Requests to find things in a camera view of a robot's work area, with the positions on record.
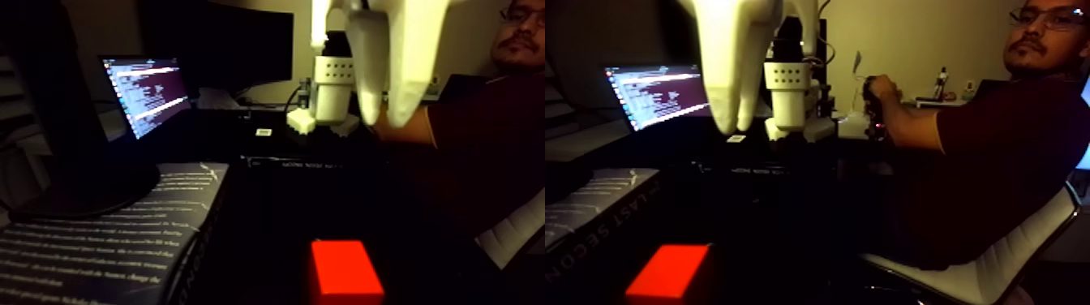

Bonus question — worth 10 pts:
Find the red cube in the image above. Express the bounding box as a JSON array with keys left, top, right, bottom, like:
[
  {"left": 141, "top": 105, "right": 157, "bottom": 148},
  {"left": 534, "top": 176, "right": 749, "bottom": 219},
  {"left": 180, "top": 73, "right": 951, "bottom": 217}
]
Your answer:
[{"left": 309, "top": 239, "right": 386, "bottom": 301}]

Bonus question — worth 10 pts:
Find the person's left hand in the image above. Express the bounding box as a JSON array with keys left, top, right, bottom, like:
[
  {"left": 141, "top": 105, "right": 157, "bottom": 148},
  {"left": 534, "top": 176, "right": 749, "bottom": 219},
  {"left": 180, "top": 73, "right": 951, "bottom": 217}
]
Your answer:
[{"left": 864, "top": 74, "right": 901, "bottom": 116}]

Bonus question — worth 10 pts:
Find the black box white lettering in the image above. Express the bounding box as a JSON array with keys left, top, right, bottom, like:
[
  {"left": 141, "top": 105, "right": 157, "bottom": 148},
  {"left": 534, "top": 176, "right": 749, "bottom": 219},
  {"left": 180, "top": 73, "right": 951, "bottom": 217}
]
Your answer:
[{"left": 241, "top": 153, "right": 346, "bottom": 170}]

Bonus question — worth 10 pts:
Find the black wide monitor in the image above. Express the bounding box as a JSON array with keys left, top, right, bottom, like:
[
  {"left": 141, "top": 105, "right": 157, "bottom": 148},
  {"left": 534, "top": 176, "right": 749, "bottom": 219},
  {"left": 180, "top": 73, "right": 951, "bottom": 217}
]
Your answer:
[{"left": 140, "top": 0, "right": 295, "bottom": 97}]

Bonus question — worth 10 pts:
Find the white paper stack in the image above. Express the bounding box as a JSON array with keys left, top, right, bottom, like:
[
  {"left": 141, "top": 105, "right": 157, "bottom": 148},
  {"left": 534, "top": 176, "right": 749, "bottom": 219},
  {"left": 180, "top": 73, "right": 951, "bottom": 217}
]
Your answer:
[{"left": 197, "top": 85, "right": 244, "bottom": 110}]

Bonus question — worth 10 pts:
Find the open laptop lit screen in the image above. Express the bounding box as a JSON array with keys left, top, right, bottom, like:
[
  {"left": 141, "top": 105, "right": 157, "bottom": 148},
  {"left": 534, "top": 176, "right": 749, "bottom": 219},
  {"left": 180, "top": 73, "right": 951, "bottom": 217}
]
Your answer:
[{"left": 99, "top": 55, "right": 193, "bottom": 142}]

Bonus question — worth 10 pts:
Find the black book white text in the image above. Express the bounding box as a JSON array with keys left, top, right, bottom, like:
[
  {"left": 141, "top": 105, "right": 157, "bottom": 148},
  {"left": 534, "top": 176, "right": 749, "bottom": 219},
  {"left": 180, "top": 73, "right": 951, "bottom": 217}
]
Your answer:
[{"left": 0, "top": 161, "right": 231, "bottom": 305}]

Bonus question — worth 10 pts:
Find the white shelf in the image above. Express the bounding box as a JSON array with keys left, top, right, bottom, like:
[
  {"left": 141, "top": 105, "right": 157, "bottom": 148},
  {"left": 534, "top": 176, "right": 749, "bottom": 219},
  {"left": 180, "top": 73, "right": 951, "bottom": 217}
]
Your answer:
[{"left": 912, "top": 96, "right": 955, "bottom": 112}]

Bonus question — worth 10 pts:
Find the person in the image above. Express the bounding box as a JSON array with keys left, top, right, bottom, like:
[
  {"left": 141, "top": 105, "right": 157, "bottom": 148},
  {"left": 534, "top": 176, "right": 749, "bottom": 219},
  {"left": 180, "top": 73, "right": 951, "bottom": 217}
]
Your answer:
[{"left": 864, "top": 0, "right": 1090, "bottom": 269}]

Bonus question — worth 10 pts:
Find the white office chair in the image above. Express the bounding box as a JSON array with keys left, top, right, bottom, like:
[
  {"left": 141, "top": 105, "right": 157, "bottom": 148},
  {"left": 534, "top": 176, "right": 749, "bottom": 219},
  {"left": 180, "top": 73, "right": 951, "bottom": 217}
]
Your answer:
[{"left": 860, "top": 183, "right": 1087, "bottom": 305}]

